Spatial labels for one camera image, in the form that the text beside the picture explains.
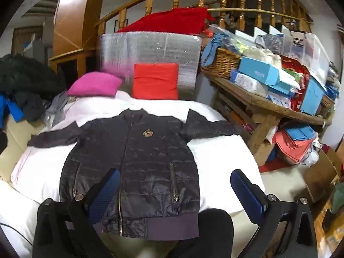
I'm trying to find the wicker basket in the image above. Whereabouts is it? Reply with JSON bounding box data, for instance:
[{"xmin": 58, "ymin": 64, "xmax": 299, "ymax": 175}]
[{"xmin": 201, "ymin": 47, "xmax": 242, "ymax": 80}]

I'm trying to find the rough wooden table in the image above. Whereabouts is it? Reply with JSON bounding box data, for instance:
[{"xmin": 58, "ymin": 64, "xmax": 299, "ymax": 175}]
[{"xmin": 201, "ymin": 70, "xmax": 332, "ymax": 167}]

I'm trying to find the white bed blanket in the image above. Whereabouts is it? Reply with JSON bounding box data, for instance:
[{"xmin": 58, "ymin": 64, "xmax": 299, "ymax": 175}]
[{"xmin": 0, "ymin": 90, "xmax": 266, "ymax": 258}]

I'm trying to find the clear plastic storage bin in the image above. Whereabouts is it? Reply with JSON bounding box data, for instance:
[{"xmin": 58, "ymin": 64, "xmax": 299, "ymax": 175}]
[{"xmin": 281, "ymin": 31, "xmax": 330, "ymax": 81}]

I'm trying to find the blue folded cloth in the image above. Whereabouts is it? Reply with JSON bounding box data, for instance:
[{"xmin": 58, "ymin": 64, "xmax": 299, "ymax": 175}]
[{"xmin": 285, "ymin": 126, "xmax": 315, "ymax": 141}]

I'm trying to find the light blue plastic bin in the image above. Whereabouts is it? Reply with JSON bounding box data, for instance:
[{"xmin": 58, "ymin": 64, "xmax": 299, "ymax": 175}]
[{"xmin": 299, "ymin": 75, "xmax": 327, "ymax": 115}]

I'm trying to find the grey crumpled cloth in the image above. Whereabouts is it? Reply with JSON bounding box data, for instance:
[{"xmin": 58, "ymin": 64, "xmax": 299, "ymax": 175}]
[{"xmin": 43, "ymin": 90, "xmax": 77, "ymax": 127}]

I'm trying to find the wooden stair railing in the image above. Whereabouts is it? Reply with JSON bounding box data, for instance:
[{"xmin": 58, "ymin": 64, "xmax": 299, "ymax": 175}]
[{"xmin": 95, "ymin": 0, "xmax": 313, "ymax": 35}]

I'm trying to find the white blue patterned box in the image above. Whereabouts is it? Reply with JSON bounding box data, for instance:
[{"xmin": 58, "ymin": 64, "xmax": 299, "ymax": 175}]
[{"xmin": 230, "ymin": 71, "xmax": 269, "ymax": 97}]

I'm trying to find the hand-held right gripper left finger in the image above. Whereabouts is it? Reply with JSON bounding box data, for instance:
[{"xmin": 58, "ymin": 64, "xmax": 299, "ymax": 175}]
[{"xmin": 32, "ymin": 169, "xmax": 121, "ymax": 258}]

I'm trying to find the red printed packet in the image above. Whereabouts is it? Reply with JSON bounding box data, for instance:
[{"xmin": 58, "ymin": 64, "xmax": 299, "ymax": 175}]
[{"xmin": 279, "ymin": 55, "xmax": 309, "ymax": 111}]

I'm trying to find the bright blue garment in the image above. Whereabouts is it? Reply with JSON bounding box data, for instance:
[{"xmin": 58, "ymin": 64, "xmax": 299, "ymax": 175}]
[{"xmin": 0, "ymin": 94, "xmax": 26, "ymax": 128}]

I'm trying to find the brown cardboard box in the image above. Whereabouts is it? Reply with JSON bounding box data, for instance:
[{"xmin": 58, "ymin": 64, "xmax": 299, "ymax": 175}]
[{"xmin": 304, "ymin": 146, "xmax": 340, "ymax": 203}]

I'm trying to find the cream white pillow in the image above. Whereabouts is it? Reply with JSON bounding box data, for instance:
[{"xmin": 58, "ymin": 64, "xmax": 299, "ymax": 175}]
[{"xmin": 0, "ymin": 179, "xmax": 41, "ymax": 258}]

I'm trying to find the black furry coat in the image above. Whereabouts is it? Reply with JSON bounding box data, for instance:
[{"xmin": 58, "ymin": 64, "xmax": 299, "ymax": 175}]
[{"xmin": 0, "ymin": 54, "xmax": 66, "ymax": 123}]

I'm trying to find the light blue cloth in basket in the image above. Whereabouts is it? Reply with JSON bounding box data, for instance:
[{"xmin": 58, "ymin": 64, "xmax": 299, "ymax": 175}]
[{"xmin": 201, "ymin": 34, "xmax": 229, "ymax": 68}]

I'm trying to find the dark quilted zip jacket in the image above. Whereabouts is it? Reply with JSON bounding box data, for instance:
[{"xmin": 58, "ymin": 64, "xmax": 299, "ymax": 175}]
[{"xmin": 27, "ymin": 109, "xmax": 241, "ymax": 238}]

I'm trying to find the stack of orange cloths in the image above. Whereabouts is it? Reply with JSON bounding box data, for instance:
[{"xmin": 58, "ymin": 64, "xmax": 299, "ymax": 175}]
[{"xmin": 274, "ymin": 129, "xmax": 313, "ymax": 164}]

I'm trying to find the red fuzzy cloth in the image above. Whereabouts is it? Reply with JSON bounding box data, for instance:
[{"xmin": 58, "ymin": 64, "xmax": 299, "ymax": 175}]
[{"xmin": 115, "ymin": 8, "xmax": 215, "ymax": 34}]

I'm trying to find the pink cushion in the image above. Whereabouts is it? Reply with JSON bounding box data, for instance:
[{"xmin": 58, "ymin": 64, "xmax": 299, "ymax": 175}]
[{"xmin": 66, "ymin": 72, "xmax": 123, "ymax": 97}]

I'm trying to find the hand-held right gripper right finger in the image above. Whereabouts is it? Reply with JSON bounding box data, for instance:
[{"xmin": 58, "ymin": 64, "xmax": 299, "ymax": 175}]
[{"xmin": 230, "ymin": 169, "xmax": 319, "ymax": 258}]

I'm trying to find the red cushion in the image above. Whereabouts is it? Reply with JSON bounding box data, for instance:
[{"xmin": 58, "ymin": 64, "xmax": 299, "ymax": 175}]
[{"xmin": 132, "ymin": 63, "xmax": 179, "ymax": 100}]

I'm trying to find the wooden cabinet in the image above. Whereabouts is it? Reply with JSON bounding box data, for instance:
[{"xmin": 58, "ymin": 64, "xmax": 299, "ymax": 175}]
[{"xmin": 50, "ymin": 0, "xmax": 104, "ymax": 86}]

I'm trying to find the blue cardboard box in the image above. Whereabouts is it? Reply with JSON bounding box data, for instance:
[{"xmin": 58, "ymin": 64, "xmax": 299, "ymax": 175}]
[{"xmin": 238, "ymin": 56, "xmax": 287, "ymax": 86}]

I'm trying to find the silver bubble foil panel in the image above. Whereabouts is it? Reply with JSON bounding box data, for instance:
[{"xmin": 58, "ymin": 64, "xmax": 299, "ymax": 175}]
[{"xmin": 100, "ymin": 32, "xmax": 203, "ymax": 94}]

